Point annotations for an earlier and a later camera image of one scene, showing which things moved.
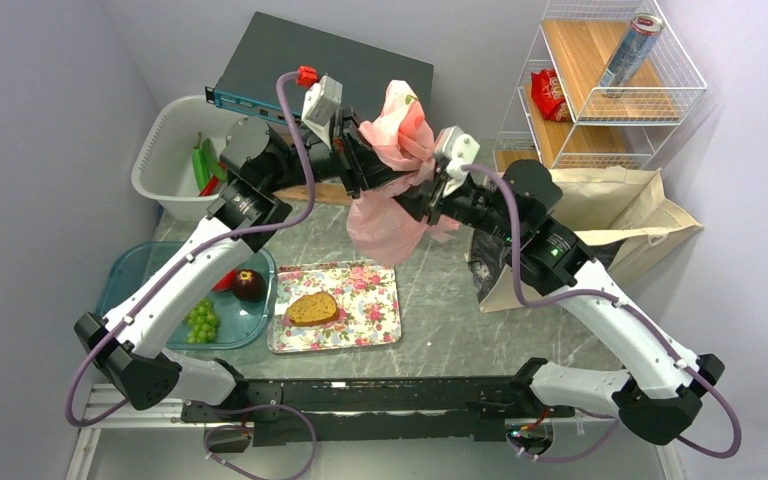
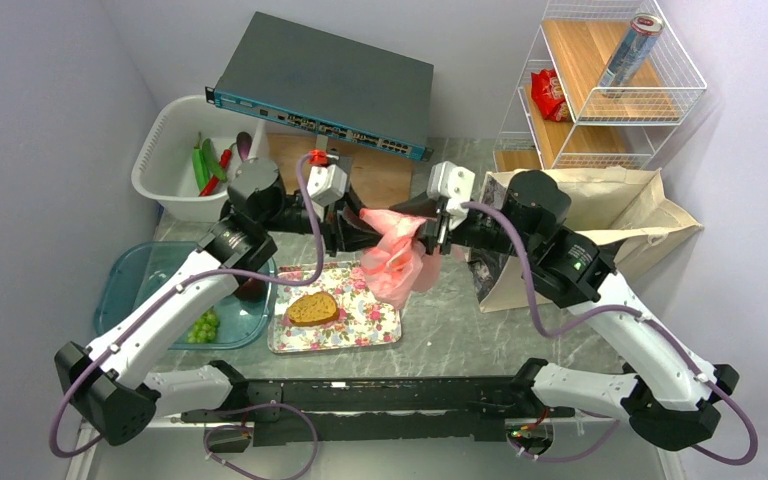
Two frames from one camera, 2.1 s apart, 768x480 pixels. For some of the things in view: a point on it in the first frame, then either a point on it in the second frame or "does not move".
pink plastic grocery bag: [382, 226] to [401, 261]
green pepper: [199, 166] does not move
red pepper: [211, 187] does not move
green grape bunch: [203, 321] does not move
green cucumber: [213, 161] does not move
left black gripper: [355, 157] to [354, 232]
